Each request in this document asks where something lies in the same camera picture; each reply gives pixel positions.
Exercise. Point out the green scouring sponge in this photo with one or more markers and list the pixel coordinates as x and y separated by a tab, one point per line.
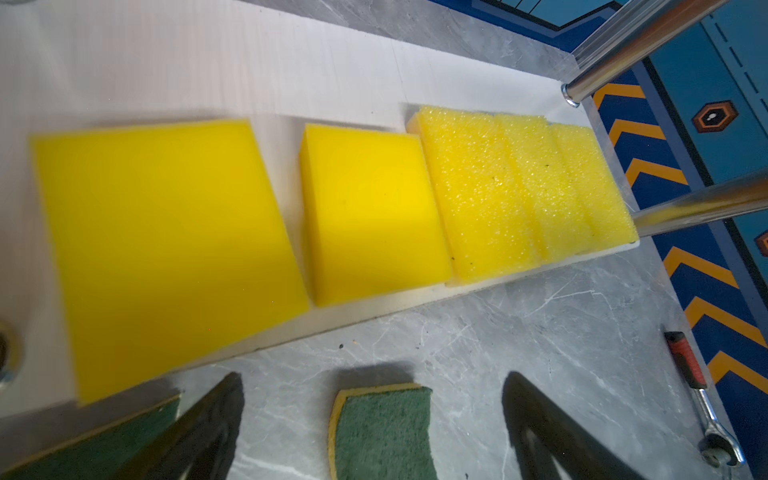
381	433
99	453

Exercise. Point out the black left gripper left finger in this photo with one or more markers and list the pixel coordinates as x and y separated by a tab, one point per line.
201	444

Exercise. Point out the red handled screwdriver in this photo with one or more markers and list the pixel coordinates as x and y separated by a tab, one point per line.
719	448

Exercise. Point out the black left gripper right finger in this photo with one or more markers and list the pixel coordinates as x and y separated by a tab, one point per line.
545	437

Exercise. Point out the yellow sponge stack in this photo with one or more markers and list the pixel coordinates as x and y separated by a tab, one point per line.
372	223

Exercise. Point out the green scouring sponge left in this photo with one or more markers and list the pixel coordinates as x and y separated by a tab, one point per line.
99	453

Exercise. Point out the green scouring sponge right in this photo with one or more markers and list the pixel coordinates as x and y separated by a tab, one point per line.
381	433

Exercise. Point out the white two-tier shelf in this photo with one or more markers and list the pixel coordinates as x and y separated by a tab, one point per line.
73	65

